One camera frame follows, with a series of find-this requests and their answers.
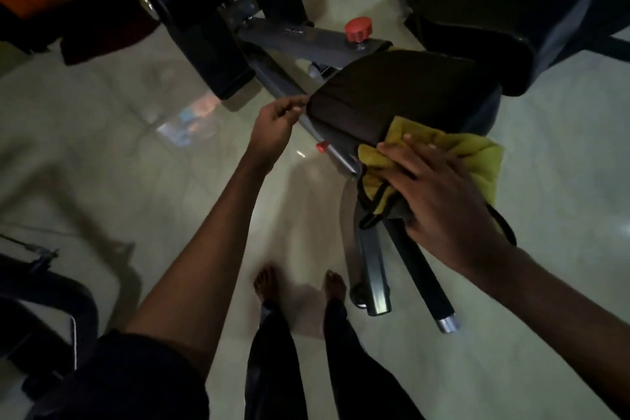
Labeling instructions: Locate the person's left hand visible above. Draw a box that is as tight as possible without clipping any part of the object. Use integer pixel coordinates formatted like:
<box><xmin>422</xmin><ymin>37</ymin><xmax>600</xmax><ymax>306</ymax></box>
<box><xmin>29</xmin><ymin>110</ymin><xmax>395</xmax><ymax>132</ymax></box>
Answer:
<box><xmin>245</xmin><ymin>95</ymin><xmax>310</xmax><ymax>174</ymax></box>

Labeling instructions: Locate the person's right hand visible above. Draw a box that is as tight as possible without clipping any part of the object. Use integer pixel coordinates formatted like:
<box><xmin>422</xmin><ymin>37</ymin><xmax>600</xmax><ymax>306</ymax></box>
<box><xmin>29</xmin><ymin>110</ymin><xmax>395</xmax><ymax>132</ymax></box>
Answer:
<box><xmin>375</xmin><ymin>134</ymin><xmax>515</xmax><ymax>280</ymax></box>

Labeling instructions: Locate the person's trouser leg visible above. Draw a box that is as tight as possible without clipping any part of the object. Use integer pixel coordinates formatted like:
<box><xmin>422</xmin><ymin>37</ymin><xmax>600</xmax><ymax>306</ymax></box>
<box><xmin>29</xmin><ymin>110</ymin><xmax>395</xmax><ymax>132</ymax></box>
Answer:
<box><xmin>244</xmin><ymin>301</ymin><xmax>309</xmax><ymax>420</ymax></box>
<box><xmin>323</xmin><ymin>299</ymin><xmax>425</xmax><ymax>420</ymax></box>

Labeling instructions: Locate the person's right forearm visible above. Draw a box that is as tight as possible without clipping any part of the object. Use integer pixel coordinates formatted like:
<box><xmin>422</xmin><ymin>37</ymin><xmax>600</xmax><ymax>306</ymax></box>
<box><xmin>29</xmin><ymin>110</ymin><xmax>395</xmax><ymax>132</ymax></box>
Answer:
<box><xmin>463</xmin><ymin>242</ymin><xmax>630</xmax><ymax>418</ymax></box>

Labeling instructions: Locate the person's right foot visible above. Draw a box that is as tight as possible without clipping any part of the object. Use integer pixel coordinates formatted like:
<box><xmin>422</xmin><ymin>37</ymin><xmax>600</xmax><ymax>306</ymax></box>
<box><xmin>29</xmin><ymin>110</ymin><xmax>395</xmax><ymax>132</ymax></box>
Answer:
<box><xmin>323</xmin><ymin>270</ymin><xmax>348</xmax><ymax>303</ymax></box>

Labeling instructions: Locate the yellow cleaning cloth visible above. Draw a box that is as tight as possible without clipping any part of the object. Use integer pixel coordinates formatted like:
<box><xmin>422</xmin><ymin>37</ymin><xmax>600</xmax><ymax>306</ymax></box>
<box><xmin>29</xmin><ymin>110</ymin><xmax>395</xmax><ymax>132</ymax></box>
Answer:
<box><xmin>358</xmin><ymin>116</ymin><xmax>506</xmax><ymax>217</ymax></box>

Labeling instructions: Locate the person's left trouser leg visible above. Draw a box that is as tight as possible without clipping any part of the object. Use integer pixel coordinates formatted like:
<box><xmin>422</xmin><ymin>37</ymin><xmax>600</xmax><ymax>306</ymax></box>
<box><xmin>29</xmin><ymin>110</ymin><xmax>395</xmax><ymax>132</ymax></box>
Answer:
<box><xmin>244</xmin><ymin>301</ymin><xmax>309</xmax><ymax>420</ymax></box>

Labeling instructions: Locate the black padded bench seat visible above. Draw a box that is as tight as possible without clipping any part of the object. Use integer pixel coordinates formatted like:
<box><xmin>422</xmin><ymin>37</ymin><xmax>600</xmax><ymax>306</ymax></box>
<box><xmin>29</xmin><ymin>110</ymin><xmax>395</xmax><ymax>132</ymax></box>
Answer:
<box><xmin>306</xmin><ymin>50</ymin><xmax>503</xmax><ymax>151</ymax></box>

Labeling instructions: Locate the black exercise machine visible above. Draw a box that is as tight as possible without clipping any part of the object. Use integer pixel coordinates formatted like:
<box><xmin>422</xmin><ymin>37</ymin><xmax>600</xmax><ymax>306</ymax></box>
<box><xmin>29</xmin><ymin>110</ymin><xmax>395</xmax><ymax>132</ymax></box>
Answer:
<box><xmin>0</xmin><ymin>233</ymin><xmax>100</xmax><ymax>401</ymax></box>

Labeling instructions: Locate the person's right trouser leg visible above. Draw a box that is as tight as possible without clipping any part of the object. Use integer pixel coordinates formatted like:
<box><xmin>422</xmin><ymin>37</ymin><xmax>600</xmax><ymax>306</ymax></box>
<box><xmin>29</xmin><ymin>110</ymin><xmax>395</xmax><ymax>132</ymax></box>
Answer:
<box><xmin>323</xmin><ymin>299</ymin><xmax>425</xmax><ymax>420</ymax></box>

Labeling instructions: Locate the black cord loop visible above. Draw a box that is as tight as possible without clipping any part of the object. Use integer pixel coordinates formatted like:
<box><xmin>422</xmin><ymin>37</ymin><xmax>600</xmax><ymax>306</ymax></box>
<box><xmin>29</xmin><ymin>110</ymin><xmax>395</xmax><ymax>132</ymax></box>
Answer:
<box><xmin>356</xmin><ymin>174</ymin><xmax>517</xmax><ymax>247</ymax></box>

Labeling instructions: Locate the person's left forearm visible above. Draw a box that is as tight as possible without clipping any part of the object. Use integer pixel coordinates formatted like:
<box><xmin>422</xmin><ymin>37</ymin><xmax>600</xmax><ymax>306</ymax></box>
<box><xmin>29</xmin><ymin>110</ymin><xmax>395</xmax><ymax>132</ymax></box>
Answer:
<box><xmin>125</xmin><ymin>154</ymin><xmax>282</xmax><ymax>378</ymax></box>

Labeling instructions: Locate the person's foot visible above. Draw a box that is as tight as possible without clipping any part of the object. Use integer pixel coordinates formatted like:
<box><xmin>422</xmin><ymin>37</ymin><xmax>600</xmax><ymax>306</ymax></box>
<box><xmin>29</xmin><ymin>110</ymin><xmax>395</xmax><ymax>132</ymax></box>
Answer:
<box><xmin>323</xmin><ymin>270</ymin><xmax>348</xmax><ymax>303</ymax></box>
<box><xmin>253</xmin><ymin>264</ymin><xmax>282</xmax><ymax>305</ymax></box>

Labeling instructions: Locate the grey metal bench frame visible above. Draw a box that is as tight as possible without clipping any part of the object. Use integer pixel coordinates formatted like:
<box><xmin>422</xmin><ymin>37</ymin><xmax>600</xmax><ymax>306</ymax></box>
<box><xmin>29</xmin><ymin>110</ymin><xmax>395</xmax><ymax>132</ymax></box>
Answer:
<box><xmin>217</xmin><ymin>0</ymin><xmax>394</xmax><ymax>318</ymax></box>

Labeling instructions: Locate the large red adjustment knob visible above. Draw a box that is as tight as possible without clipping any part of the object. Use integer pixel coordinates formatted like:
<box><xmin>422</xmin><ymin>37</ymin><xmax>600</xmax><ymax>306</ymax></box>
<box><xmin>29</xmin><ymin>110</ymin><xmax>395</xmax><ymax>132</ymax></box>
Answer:
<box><xmin>344</xmin><ymin>16</ymin><xmax>374</xmax><ymax>44</ymax></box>

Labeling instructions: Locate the black padded backrest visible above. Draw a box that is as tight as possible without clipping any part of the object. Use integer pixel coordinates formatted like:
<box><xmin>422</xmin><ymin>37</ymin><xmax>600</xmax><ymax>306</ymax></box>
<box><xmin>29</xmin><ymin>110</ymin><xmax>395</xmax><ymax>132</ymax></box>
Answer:
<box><xmin>398</xmin><ymin>0</ymin><xmax>630</xmax><ymax>97</ymax></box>

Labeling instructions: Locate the black foam roller pad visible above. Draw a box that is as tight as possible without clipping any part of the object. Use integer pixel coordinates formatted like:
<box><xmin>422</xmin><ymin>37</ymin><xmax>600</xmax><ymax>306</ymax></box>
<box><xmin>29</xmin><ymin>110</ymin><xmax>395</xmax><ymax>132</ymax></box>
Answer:
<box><xmin>134</xmin><ymin>0</ymin><xmax>257</xmax><ymax>101</ymax></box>

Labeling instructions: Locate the person's black shirt sleeve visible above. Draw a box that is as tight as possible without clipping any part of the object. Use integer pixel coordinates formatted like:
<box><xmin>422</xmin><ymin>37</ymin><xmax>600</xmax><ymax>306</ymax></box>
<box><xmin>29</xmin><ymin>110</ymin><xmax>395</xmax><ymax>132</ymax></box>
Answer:
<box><xmin>27</xmin><ymin>330</ymin><xmax>210</xmax><ymax>420</ymax></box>

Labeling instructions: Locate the black bar with chrome cap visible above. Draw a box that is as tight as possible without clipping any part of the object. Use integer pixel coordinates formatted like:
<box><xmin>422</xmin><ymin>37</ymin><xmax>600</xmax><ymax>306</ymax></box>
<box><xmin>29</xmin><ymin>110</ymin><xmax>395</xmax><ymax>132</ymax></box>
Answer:
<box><xmin>383</xmin><ymin>217</ymin><xmax>461</xmax><ymax>335</ymax></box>

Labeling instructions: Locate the person's left foot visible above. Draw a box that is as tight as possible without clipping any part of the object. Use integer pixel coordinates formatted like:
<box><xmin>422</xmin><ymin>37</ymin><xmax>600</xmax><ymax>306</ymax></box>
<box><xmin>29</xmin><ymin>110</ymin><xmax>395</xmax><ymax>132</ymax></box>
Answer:
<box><xmin>253</xmin><ymin>264</ymin><xmax>282</xmax><ymax>305</ymax></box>

